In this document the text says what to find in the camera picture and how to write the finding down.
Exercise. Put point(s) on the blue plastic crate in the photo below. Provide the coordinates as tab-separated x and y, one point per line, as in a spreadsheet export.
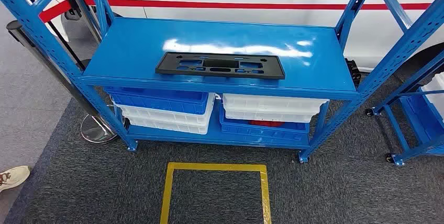
421	122
156	106
263	133

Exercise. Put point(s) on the black thin stand round base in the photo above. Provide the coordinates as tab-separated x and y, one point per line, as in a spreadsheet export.
67	47

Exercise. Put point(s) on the black plastic mounting panel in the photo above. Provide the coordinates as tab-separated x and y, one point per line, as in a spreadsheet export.
163	66

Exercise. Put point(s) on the red item in crate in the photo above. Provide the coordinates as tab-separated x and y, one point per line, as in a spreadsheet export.
267	124

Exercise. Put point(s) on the beige sneaker brown laces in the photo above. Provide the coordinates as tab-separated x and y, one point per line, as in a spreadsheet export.
14	177

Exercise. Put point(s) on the chrome stanchion post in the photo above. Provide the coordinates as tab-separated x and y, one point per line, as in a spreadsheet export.
78	0
99	134

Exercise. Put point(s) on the red barrier belt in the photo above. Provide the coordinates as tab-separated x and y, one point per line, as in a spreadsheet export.
242	5

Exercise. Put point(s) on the blue metal shelf rack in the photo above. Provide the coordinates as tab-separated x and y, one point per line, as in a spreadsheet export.
138	49
416	152

